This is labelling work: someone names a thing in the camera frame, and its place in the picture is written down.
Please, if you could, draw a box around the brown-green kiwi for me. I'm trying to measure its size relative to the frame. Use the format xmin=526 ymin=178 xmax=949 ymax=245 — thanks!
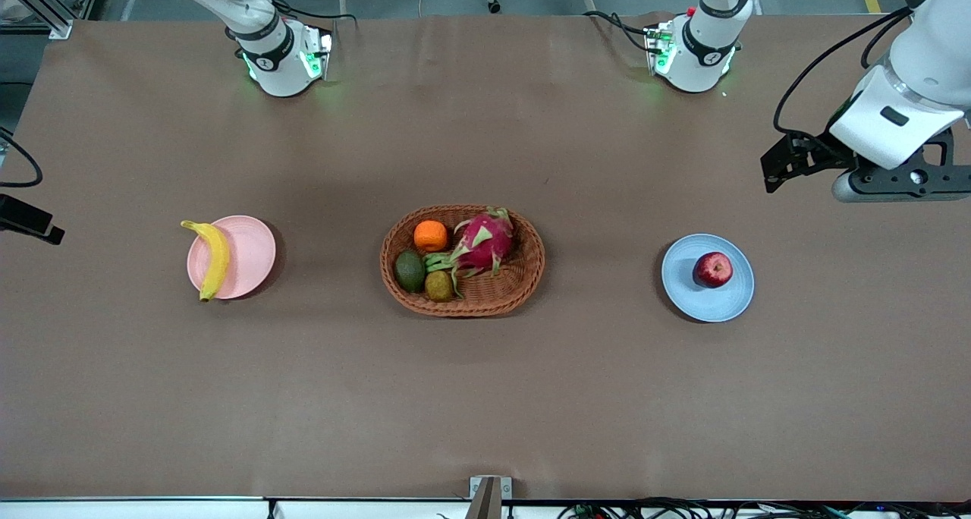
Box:
xmin=424 ymin=270 xmax=455 ymax=303

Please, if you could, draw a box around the brown table cover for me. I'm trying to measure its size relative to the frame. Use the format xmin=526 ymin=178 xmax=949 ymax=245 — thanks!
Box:
xmin=0 ymin=14 xmax=971 ymax=503

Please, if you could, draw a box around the blue round plate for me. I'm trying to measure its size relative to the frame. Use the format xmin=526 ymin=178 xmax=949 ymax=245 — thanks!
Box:
xmin=661 ymin=234 xmax=756 ymax=323

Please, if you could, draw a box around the magenta dragon fruit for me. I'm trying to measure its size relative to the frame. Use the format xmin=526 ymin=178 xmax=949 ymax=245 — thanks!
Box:
xmin=423 ymin=207 xmax=517 ymax=298

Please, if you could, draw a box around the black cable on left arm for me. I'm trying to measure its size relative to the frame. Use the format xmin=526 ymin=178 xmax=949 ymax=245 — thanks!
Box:
xmin=773 ymin=6 xmax=913 ymax=137

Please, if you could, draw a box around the green avocado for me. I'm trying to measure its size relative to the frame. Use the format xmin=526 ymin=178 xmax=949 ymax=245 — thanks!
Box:
xmin=393 ymin=250 xmax=428 ymax=293

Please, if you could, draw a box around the pink round plate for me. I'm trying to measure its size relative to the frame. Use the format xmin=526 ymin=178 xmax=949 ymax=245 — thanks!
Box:
xmin=187 ymin=215 xmax=277 ymax=300

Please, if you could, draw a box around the brown wicker basket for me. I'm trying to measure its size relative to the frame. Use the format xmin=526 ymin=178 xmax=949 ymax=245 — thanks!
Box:
xmin=379 ymin=204 xmax=546 ymax=318

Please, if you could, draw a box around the aluminium frame profile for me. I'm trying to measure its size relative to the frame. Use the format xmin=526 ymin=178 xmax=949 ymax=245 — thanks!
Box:
xmin=0 ymin=0 xmax=74 ymax=40

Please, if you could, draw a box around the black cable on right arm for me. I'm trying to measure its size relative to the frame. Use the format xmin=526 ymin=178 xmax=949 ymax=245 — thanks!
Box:
xmin=0 ymin=127 xmax=44 ymax=189

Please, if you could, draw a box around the yellow banana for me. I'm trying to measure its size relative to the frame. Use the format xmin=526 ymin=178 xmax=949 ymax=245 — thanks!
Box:
xmin=181 ymin=220 xmax=231 ymax=302

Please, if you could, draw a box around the bundle of black cables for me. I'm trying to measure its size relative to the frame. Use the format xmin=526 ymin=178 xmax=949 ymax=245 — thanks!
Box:
xmin=556 ymin=496 xmax=971 ymax=519

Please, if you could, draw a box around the orange tangerine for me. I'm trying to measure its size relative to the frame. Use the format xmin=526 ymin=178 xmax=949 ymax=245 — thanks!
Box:
xmin=413 ymin=220 xmax=449 ymax=253

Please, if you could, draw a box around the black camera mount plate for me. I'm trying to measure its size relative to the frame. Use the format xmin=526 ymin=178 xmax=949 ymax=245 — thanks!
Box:
xmin=848 ymin=127 xmax=971 ymax=195

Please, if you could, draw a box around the red apple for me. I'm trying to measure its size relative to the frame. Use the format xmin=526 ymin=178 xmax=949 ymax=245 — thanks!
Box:
xmin=693 ymin=251 xmax=734 ymax=289

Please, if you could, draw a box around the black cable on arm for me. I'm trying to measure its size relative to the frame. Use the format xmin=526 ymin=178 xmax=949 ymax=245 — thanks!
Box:
xmin=0 ymin=127 xmax=44 ymax=189
xmin=773 ymin=6 xmax=913 ymax=137

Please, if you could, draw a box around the grey metal bracket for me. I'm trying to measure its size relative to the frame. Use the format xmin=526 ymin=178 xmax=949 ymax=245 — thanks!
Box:
xmin=464 ymin=475 xmax=514 ymax=519

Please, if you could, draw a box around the black cable at arm base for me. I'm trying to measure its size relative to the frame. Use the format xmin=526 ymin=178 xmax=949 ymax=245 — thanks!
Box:
xmin=271 ymin=0 xmax=359 ymax=33
xmin=583 ymin=10 xmax=655 ymax=54

